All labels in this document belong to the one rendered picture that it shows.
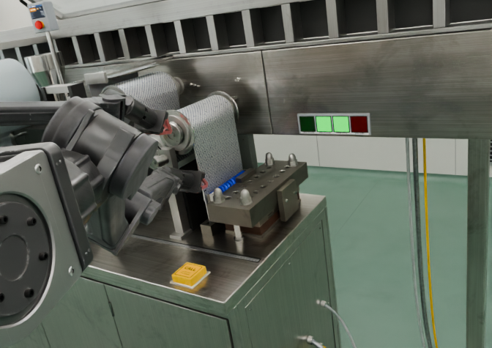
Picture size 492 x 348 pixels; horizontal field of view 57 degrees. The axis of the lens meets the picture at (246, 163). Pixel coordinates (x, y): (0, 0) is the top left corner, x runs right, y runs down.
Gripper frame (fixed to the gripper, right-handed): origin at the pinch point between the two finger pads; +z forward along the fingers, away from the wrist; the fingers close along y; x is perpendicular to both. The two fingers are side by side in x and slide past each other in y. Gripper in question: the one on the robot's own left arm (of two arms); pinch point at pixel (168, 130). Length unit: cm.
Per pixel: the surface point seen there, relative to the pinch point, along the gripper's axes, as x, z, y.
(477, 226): -3, 65, 85
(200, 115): 8.5, 7.7, 4.8
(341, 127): 17, 31, 43
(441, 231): 16, 220, 61
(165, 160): -8.1, 5.1, -1.8
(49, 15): 33, -14, -55
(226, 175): -5.8, 26.7, 8.0
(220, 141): 3.8, 19.3, 7.0
